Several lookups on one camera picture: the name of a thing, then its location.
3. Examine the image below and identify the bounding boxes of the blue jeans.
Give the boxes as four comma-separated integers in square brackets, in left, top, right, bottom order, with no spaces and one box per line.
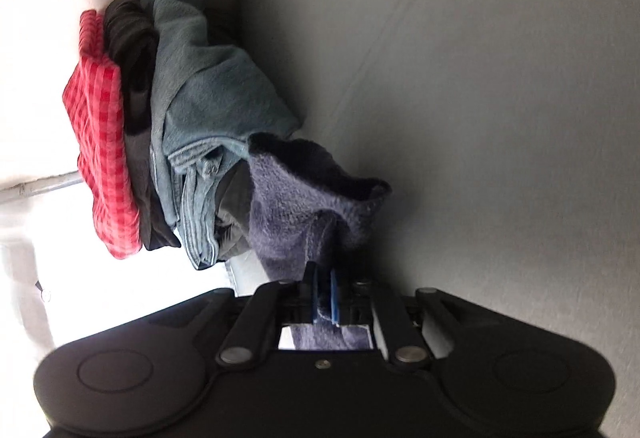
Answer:
[149,0,301,271]

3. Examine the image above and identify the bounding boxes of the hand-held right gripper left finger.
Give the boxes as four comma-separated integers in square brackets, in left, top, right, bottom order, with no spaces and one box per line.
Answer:
[165,263,328,366]

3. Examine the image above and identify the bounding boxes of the navy fuzzy sweater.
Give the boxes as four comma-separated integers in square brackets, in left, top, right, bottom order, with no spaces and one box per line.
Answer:
[247,132,393,351]

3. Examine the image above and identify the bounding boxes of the dark grey garment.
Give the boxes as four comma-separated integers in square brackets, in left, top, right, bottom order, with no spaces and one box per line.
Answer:
[214,163,251,261]

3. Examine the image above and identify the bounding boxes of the red checked cloth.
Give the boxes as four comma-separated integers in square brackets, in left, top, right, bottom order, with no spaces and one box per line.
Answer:
[62,9,141,260]

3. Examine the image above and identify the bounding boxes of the black garment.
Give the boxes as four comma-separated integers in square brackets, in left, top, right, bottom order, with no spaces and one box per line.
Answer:
[104,0,182,251]

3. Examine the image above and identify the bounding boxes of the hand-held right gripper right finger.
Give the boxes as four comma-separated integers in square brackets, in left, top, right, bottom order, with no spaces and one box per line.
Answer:
[327,268,481,368]

